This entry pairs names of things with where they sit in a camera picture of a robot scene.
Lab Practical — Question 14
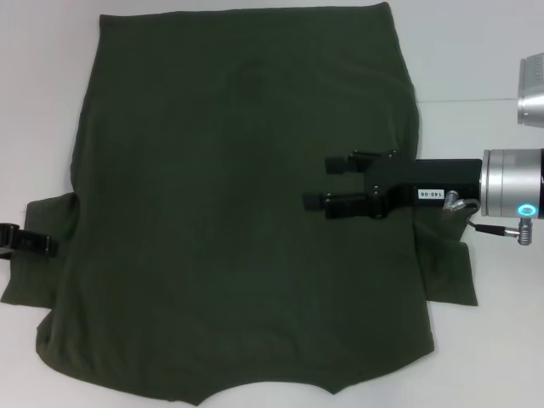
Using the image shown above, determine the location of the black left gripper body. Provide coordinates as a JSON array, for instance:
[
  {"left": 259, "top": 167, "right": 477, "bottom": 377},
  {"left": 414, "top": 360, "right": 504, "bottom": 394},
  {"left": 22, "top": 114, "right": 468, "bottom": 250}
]
[{"left": 0, "top": 223, "right": 20, "bottom": 260}]

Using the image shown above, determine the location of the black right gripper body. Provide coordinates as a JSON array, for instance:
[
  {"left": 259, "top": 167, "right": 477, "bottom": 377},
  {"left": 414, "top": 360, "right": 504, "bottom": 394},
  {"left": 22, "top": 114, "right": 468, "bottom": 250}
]
[{"left": 363, "top": 148, "right": 484, "bottom": 220}]

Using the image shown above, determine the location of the dark green shirt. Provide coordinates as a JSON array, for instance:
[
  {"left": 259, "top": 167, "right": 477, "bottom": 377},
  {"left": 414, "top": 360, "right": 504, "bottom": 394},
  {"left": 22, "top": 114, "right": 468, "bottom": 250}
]
[{"left": 0, "top": 2, "right": 479, "bottom": 408}]

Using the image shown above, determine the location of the right gripper cable with plugs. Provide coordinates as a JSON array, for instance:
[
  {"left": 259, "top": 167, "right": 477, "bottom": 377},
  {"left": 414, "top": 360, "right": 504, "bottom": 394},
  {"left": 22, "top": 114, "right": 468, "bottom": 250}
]
[{"left": 441, "top": 190, "right": 535, "bottom": 247}]

